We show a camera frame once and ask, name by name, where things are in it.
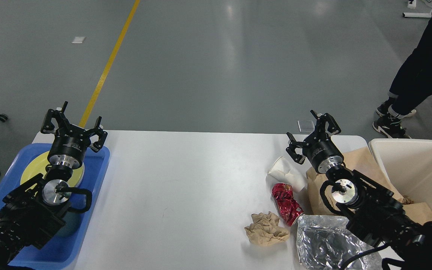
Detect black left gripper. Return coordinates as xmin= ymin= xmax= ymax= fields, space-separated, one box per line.
xmin=40 ymin=101 xmax=108 ymax=170

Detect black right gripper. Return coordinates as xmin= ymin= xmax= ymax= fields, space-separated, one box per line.
xmin=286 ymin=110 xmax=344 ymax=174

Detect yellow plastic plate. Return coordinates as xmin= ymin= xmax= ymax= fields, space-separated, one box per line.
xmin=19 ymin=151 xmax=80 ymax=187

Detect brown paper bag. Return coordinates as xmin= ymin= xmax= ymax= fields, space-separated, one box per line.
xmin=306 ymin=147 xmax=432 ymax=225

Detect red foil wrapper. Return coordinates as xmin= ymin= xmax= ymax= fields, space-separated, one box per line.
xmin=271 ymin=183 xmax=305 ymax=226

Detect dark teal mug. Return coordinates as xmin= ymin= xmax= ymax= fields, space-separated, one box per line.
xmin=55 ymin=211 xmax=81 ymax=237

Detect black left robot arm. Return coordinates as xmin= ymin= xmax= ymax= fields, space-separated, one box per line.
xmin=0 ymin=102 xmax=108 ymax=270

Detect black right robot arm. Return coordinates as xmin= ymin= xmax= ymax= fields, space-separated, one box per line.
xmin=286 ymin=110 xmax=432 ymax=270

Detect clear floor plate left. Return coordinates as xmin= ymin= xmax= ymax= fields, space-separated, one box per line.
xmin=297 ymin=120 xmax=315 ymax=134

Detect pale green plate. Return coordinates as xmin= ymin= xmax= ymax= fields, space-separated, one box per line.
xmin=75 ymin=164 xmax=85 ymax=187

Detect crushed white paper cup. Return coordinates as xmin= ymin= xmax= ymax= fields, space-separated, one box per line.
xmin=267 ymin=156 xmax=307 ymax=193

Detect silver foil bag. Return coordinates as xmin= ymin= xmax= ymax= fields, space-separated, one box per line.
xmin=295 ymin=214 xmax=372 ymax=270

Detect crumpled brown paper ball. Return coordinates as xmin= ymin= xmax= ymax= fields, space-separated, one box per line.
xmin=244 ymin=212 xmax=290 ymax=247

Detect white plastic bin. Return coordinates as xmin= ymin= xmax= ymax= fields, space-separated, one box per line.
xmin=369 ymin=139 xmax=432 ymax=224

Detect blue plastic tray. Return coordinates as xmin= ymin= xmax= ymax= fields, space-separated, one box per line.
xmin=0 ymin=143 xmax=110 ymax=270

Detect person in dark trousers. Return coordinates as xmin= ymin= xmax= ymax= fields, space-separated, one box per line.
xmin=372 ymin=17 xmax=432 ymax=139

